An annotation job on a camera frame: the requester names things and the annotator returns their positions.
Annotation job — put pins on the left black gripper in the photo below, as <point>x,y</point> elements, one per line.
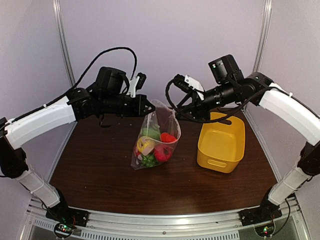
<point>138,111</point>

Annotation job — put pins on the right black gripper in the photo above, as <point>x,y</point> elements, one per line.
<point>197,108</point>

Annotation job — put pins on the green toy apple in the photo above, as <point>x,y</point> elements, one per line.
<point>151,133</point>

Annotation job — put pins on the clear zip top bag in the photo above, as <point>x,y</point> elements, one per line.
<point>164,119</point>

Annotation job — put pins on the red toy pepper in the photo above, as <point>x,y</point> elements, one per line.
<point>167,138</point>

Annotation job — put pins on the yellow toy lemon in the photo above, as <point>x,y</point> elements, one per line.
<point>145,145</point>

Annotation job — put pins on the red toy apple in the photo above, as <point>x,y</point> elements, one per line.
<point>162,153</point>

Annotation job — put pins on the green toy grapes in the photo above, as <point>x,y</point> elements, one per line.
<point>149,161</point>

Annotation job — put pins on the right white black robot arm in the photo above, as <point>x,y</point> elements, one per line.
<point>261,91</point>

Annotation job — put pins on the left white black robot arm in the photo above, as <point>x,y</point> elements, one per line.
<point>111,93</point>

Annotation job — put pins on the yellow plastic basket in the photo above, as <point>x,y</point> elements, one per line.
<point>221,146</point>

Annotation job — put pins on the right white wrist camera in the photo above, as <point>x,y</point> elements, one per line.
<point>187,84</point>

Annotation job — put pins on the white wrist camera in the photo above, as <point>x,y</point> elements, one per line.
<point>187,84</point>
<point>135,84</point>

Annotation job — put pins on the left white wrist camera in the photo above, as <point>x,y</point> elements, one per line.
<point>135,84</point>

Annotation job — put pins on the right aluminium frame post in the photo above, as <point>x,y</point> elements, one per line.
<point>263,36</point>

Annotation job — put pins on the aluminium frame post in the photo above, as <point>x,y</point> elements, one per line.
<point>263,36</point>
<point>63,41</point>

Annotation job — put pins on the aluminium front rail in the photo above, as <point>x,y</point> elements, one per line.
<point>224,225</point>

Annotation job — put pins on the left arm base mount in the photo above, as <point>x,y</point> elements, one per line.
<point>67,215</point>

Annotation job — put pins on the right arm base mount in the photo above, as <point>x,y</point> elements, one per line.
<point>265,212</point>

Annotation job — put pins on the left aluminium frame post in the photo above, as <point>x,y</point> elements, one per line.
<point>63,41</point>

